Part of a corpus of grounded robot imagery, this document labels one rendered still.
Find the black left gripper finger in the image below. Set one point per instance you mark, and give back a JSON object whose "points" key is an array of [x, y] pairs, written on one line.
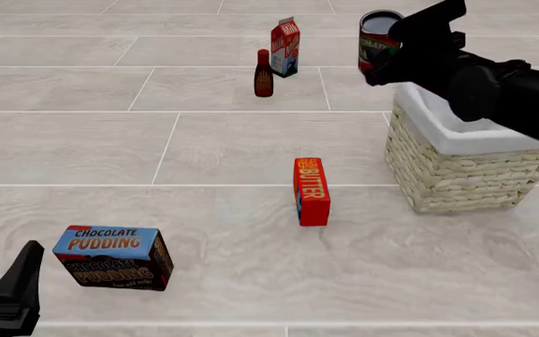
{"points": [[21, 277]]}

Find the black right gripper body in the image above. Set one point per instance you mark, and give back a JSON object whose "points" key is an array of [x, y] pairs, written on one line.
{"points": [[438, 49]]}

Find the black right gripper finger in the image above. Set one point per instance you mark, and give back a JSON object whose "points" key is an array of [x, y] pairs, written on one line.
{"points": [[426, 17], [393, 70]]}

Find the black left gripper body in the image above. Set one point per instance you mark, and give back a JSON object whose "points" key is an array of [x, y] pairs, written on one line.
{"points": [[3, 323]]}

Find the red tomato sauce can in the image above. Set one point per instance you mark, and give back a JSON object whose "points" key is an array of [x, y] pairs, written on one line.
{"points": [[373, 49]]}

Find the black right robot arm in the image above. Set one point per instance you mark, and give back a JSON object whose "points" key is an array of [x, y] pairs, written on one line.
{"points": [[522, 94]]}

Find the woven basket with white liner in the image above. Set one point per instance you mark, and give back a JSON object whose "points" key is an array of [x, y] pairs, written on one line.
{"points": [[461, 175]]}

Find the dark red sauce bottle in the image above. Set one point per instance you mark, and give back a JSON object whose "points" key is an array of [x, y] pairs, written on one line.
{"points": [[263, 82]]}

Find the blue chocolate pudding box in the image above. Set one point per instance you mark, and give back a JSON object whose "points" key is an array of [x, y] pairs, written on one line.
{"points": [[110, 256]]}

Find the red and white milk carton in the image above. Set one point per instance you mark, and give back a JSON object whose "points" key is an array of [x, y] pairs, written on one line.
{"points": [[284, 49]]}

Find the red butter box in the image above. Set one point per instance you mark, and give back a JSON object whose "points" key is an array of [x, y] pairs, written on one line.
{"points": [[314, 196]]}

